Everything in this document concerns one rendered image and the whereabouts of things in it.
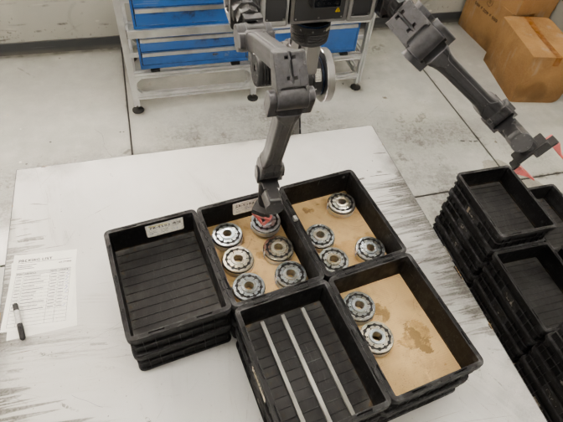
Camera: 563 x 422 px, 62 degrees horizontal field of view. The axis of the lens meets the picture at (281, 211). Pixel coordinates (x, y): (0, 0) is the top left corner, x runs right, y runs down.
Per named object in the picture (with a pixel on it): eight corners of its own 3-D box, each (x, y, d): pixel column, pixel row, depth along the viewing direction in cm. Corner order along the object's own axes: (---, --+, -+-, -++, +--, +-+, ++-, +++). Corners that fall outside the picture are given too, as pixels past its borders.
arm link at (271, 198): (282, 158, 143) (255, 162, 141) (292, 186, 136) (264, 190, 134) (279, 185, 152) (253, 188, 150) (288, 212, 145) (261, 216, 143)
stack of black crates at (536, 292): (464, 290, 236) (492, 252, 210) (514, 279, 243) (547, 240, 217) (508, 366, 212) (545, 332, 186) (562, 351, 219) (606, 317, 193)
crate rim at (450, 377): (325, 282, 145) (326, 278, 143) (406, 255, 153) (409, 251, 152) (391, 407, 122) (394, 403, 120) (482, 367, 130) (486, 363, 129)
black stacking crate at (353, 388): (234, 327, 143) (234, 310, 134) (321, 298, 152) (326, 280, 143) (283, 460, 120) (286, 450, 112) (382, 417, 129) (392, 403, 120)
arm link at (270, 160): (312, 79, 107) (266, 83, 105) (317, 100, 105) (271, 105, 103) (281, 162, 147) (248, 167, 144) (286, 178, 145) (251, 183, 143)
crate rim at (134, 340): (104, 235, 150) (102, 231, 148) (195, 212, 159) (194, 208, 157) (127, 347, 127) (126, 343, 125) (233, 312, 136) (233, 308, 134)
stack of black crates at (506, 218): (427, 229, 260) (456, 172, 226) (474, 220, 267) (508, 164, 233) (462, 290, 236) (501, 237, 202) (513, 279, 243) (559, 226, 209)
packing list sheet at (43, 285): (8, 257, 166) (7, 256, 165) (77, 245, 171) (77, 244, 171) (-2, 342, 146) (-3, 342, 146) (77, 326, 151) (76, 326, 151)
